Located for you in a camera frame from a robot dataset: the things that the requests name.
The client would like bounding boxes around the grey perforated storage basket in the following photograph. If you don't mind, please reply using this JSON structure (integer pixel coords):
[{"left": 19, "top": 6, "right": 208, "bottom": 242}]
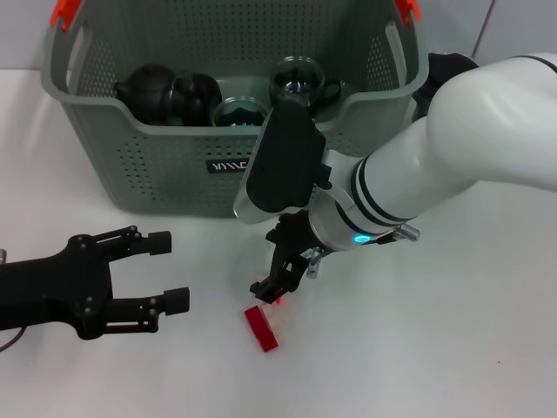
[{"left": 39, "top": 0, "right": 430, "bottom": 219}]

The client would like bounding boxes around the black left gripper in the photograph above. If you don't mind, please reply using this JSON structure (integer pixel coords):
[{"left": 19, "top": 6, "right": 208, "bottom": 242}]
[{"left": 0, "top": 225, "right": 192, "bottom": 340}]

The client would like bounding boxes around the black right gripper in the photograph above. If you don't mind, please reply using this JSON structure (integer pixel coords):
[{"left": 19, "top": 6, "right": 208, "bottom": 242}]
[{"left": 249, "top": 208, "right": 326, "bottom": 306}]

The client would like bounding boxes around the dark red toy brick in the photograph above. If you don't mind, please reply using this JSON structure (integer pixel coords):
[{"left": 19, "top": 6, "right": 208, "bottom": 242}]
[{"left": 243, "top": 304, "right": 279, "bottom": 354}]

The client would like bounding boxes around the black clay teapot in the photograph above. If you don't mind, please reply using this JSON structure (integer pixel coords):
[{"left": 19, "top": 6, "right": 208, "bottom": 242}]
[{"left": 113, "top": 64, "right": 178, "bottom": 127}]

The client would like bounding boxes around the glass teacup with black holder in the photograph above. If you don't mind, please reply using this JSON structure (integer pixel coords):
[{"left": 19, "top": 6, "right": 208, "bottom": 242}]
[
  {"left": 211, "top": 98, "right": 271, "bottom": 128},
  {"left": 171, "top": 70, "right": 225, "bottom": 128},
  {"left": 268, "top": 56, "right": 343, "bottom": 117}
]

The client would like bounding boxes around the left arm cable with plug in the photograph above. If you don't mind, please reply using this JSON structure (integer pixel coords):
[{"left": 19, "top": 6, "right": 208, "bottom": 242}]
[{"left": 0, "top": 247, "right": 28, "bottom": 354}]

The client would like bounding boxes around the arm cable with plug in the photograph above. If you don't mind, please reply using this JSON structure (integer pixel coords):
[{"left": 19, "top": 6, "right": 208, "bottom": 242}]
[
  {"left": 0, "top": 247, "right": 28, "bottom": 354},
  {"left": 305, "top": 223, "right": 422, "bottom": 280}
]

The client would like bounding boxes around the right arm cable with plug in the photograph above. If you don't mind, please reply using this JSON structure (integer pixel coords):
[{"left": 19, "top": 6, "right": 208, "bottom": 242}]
[{"left": 305, "top": 223, "right": 422, "bottom": 280}]

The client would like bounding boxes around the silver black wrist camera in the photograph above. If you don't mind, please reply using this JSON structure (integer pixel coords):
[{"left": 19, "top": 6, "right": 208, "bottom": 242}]
[{"left": 232, "top": 98, "right": 337, "bottom": 226}]

